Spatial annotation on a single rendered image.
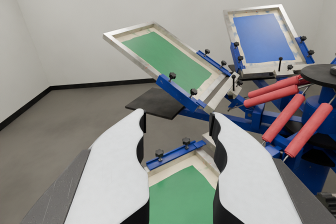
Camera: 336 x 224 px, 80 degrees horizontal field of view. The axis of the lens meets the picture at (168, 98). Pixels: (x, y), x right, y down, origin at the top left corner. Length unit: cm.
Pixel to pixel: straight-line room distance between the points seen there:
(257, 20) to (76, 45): 363
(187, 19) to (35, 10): 298
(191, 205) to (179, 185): 11
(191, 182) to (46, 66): 466
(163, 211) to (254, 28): 181
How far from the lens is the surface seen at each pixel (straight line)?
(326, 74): 130
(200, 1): 429
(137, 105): 171
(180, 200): 98
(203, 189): 101
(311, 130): 113
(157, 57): 149
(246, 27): 222
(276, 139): 117
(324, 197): 82
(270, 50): 205
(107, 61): 467
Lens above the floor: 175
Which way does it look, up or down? 27 degrees down
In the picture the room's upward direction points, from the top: 6 degrees counter-clockwise
